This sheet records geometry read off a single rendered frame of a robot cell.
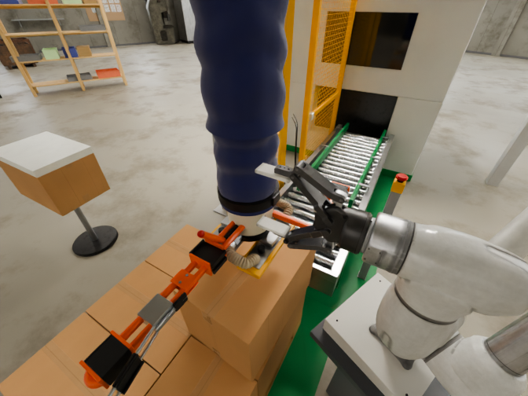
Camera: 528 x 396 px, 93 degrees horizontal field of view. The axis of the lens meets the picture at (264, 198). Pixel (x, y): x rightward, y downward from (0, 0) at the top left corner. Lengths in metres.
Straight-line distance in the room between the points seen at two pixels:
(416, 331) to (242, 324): 0.67
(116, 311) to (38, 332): 0.99
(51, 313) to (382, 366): 2.31
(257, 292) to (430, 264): 0.80
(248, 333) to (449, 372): 0.64
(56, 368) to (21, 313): 1.19
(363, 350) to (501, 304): 0.81
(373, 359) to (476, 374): 0.33
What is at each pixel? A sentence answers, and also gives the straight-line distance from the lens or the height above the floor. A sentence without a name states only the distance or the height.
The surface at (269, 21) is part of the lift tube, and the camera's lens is 0.66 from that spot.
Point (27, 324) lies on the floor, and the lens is 2.73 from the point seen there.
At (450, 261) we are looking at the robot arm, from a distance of 0.43.
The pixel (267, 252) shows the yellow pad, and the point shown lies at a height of 1.13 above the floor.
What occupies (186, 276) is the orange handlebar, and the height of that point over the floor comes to 1.25.
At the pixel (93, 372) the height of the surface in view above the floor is 1.26.
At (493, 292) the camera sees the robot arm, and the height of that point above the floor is 1.60.
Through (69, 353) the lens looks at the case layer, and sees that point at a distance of 1.72.
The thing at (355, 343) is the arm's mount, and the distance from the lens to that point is 1.21.
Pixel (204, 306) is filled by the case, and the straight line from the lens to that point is 1.11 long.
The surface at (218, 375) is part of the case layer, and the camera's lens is 1.42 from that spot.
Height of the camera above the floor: 1.90
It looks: 38 degrees down
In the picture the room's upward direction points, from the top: straight up
